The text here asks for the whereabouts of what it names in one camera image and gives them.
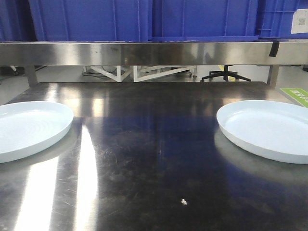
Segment blue plastic crate left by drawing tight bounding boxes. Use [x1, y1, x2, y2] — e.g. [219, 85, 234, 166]
[0, 0, 153, 42]

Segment blue plastic crate right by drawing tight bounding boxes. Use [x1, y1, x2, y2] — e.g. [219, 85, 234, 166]
[256, 0, 308, 39]

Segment green floor sign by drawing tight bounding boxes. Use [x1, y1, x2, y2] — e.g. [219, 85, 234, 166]
[280, 88, 308, 107]

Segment light blue plate robot-right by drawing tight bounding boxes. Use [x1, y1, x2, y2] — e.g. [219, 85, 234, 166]
[216, 100, 308, 164]

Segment blue plastic crate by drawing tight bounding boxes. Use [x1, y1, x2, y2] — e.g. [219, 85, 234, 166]
[0, 0, 153, 42]
[256, 0, 308, 39]
[151, 0, 258, 42]

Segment stainless steel shelf rail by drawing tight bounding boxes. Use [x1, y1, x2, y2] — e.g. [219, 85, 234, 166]
[0, 39, 308, 84]

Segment white paper label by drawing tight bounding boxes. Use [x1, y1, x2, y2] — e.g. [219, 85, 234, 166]
[291, 6, 308, 34]

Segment light blue plate robot-left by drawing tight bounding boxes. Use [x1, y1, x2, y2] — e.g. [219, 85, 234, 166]
[0, 101, 74, 163]

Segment blue plastic crate centre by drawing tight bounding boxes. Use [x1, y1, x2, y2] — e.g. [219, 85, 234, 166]
[151, 0, 258, 42]

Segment black office chair base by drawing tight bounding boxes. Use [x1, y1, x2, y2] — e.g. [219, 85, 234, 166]
[200, 65, 251, 82]

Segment small white crumb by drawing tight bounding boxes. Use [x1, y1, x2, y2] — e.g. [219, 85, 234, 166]
[181, 199, 188, 205]

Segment white metal frame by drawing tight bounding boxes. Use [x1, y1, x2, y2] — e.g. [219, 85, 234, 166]
[83, 65, 197, 82]

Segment black tape strip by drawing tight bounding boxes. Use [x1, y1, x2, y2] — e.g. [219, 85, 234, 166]
[269, 41, 280, 57]

